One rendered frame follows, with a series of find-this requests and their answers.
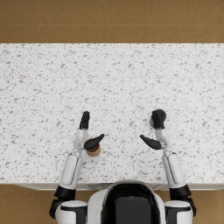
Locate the brown cup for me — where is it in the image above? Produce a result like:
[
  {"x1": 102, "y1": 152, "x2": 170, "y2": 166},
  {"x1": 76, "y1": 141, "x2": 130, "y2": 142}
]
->
[{"x1": 86, "y1": 138, "x2": 102, "y2": 158}]

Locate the dark grey cup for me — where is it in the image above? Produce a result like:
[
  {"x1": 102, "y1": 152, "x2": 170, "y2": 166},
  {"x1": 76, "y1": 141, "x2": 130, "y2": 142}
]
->
[{"x1": 149, "y1": 108, "x2": 168, "y2": 129}]

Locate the robot body dark round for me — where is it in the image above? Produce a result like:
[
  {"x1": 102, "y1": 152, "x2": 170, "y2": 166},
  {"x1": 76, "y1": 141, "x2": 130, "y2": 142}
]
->
[{"x1": 87, "y1": 179, "x2": 167, "y2": 224}]

